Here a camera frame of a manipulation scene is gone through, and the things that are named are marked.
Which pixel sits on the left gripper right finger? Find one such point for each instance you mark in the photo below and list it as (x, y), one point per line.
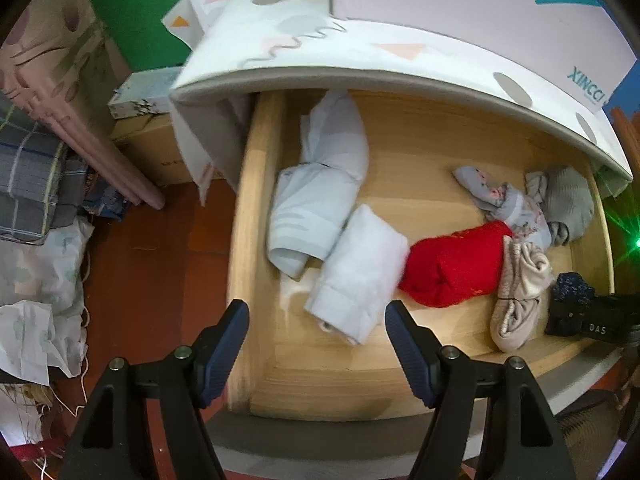
(521, 438)

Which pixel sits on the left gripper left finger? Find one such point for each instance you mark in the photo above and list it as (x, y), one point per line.
(112, 439)

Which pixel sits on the dark blue dotted underwear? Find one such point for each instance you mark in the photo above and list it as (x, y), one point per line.
(571, 287)

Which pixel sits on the beige pink underwear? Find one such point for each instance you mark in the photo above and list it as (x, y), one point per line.
(526, 274)

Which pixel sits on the floral grey underwear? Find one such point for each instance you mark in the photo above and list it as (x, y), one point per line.
(503, 202)

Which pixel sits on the grey ribbed underwear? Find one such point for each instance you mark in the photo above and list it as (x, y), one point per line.
(564, 196)

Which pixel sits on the red underwear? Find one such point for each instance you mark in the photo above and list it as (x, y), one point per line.
(447, 270)

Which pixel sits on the white underwear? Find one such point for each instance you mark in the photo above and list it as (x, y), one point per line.
(359, 277)

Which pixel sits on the pale blue underwear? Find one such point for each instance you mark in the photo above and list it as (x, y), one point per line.
(313, 199)

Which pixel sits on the white leaf-print bedsheet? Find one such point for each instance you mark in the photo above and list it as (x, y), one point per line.
(42, 303)

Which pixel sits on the grey plaid blanket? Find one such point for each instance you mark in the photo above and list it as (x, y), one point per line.
(42, 180)

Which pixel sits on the brown cardboard box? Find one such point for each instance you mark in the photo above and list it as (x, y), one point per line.
(149, 142)

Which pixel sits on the pink cardboard storage box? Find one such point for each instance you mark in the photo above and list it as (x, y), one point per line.
(573, 44)

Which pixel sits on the light blue flat box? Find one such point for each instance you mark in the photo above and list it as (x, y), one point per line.
(144, 93)

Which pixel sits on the pink floral curtain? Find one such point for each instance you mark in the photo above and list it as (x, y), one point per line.
(59, 64)

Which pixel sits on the white patterned nightstand cabinet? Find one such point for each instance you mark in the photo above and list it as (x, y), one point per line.
(242, 47)

